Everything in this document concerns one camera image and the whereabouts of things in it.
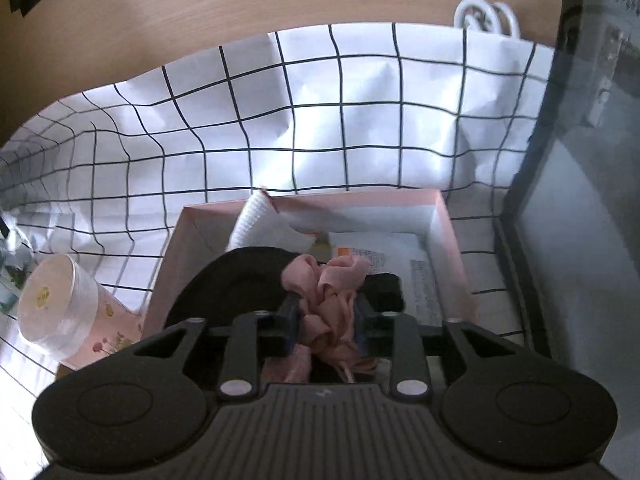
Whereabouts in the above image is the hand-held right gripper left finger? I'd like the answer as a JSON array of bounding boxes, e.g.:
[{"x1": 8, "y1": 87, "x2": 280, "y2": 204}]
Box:
[{"x1": 135, "y1": 287, "x2": 303, "y2": 398}]

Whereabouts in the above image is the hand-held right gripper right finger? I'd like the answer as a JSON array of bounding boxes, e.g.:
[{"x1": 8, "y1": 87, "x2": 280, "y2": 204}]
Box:
[{"x1": 350, "y1": 290, "x2": 506, "y2": 398}]

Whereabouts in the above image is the pink scrunchie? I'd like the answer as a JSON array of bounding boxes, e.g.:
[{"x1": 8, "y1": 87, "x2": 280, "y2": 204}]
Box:
[{"x1": 262, "y1": 254, "x2": 378, "y2": 386}]

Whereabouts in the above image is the black plush cloth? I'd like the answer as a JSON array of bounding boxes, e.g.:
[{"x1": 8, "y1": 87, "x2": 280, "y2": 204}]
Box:
[{"x1": 367, "y1": 272, "x2": 405, "y2": 313}]

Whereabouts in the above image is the white plastic packet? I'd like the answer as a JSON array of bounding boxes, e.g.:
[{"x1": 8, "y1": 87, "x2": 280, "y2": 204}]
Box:
[{"x1": 312, "y1": 231, "x2": 443, "y2": 331}]

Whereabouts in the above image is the white glove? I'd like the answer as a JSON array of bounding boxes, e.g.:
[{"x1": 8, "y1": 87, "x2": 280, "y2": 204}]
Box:
[{"x1": 225, "y1": 187, "x2": 313, "y2": 256}]

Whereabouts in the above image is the pink box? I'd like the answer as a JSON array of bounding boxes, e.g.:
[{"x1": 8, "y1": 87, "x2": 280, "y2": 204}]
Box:
[{"x1": 142, "y1": 189, "x2": 481, "y2": 361}]

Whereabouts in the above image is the white grid tablecloth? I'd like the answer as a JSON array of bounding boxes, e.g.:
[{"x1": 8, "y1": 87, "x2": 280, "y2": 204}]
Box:
[{"x1": 0, "y1": 22, "x2": 556, "y2": 411}]

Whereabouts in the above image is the clear floral plastic jar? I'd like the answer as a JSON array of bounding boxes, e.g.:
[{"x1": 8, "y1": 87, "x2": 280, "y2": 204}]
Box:
[{"x1": 17, "y1": 253, "x2": 146, "y2": 368}]

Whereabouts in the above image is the computer monitor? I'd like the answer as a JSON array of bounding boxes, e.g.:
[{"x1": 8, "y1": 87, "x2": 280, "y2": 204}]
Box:
[{"x1": 492, "y1": 0, "x2": 640, "y2": 480}]

